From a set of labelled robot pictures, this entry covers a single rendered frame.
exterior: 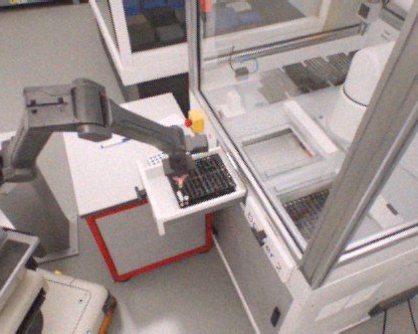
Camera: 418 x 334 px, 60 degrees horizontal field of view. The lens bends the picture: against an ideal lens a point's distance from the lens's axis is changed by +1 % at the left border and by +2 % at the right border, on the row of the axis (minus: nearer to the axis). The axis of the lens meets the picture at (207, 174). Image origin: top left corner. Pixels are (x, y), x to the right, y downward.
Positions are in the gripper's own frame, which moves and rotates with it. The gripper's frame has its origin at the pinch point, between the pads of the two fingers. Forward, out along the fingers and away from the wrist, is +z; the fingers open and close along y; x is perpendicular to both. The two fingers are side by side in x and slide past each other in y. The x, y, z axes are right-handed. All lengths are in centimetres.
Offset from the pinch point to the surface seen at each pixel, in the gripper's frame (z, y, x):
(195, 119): 10.5, -13.3, -35.7
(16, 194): 41, 74, -38
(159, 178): 15.0, 6.9, -12.3
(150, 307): 96, 26, 14
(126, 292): 97, 38, 2
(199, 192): 10.7, -6.6, 0.6
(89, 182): 22.7, 36.2, -23.0
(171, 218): 8.5, 5.6, 9.9
